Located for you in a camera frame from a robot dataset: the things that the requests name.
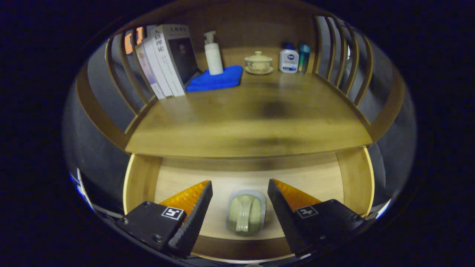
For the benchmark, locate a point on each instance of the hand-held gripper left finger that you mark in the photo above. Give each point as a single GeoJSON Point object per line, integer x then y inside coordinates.
{"type": "Point", "coordinates": [196, 218]}

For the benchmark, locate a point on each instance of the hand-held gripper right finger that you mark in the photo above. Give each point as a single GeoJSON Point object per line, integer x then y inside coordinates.
{"type": "Point", "coordinates": [285, 218]}

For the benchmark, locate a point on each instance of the wooden drawer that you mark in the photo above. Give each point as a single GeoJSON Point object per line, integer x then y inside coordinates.
{"type": "Point", "coordinates": [193, 174]}

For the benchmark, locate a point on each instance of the wooden countertop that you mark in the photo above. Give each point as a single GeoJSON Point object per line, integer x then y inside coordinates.
{"type": "Point", "coordinates": [241, 126]}

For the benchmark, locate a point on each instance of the black backdrop cloth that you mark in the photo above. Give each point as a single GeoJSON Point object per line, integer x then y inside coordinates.
{"type": "Point", "coordinates": [395, 159]}

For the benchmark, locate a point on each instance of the blue cloth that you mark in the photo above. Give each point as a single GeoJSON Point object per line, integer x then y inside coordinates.
{"type": "Point", "coordinates": [217, 79]}

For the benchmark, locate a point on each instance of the purple and white book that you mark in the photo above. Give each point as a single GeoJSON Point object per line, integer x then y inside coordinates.
{"type": "Point", "coordinates": [148, 70]}

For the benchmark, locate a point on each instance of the beige lidded teacup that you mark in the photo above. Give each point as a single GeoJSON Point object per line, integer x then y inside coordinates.
{"type": "Point", "coordinates": [258, 63]}

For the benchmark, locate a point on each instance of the white lotion bottle blue cap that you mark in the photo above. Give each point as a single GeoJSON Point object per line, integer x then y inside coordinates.
{"type": "Point", "coordinates": [288, 59]}

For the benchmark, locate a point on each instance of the teal bottle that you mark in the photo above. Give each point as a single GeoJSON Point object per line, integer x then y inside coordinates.
{"type": "Point", "coordinates": [304, 57]}

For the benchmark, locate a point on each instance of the white pump bottle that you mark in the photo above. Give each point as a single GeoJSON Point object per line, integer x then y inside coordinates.
{"type": "Point", "coordinates": [214, 55]}

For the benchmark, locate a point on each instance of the grey and black book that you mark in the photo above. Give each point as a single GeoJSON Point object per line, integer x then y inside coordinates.
{"type": "Point", "coordinates": [174, 55]}

